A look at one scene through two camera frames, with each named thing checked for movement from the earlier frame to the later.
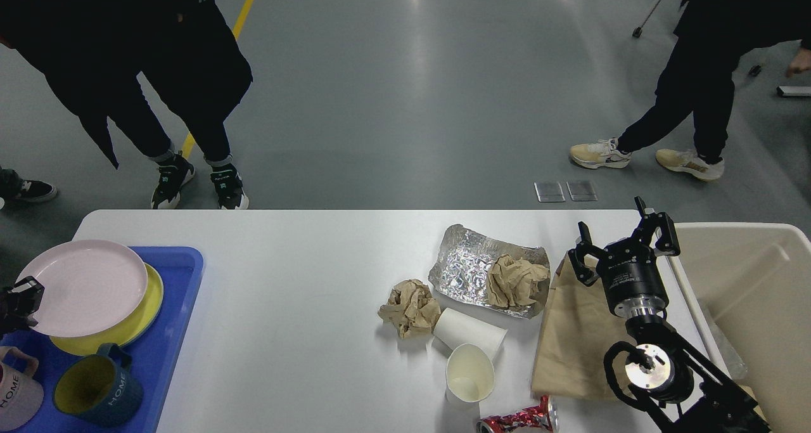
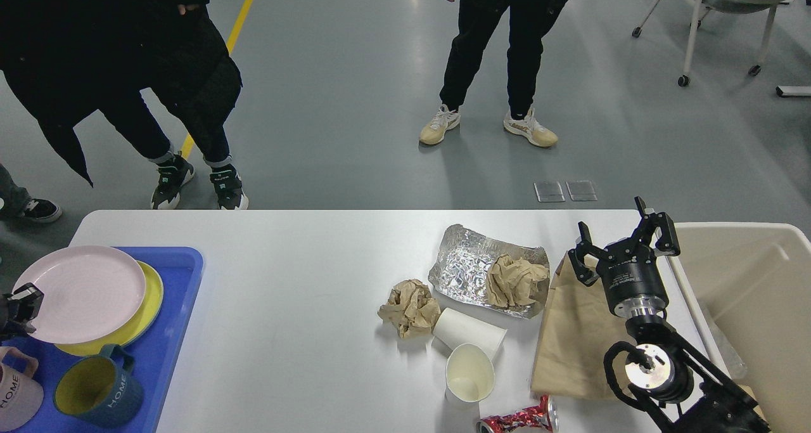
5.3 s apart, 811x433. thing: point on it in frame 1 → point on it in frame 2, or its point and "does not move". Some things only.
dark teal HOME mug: (98, 389) does not move
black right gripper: (632, 279) does not move
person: (720, 17) → (535, 6)
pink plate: (89, 286) does not move
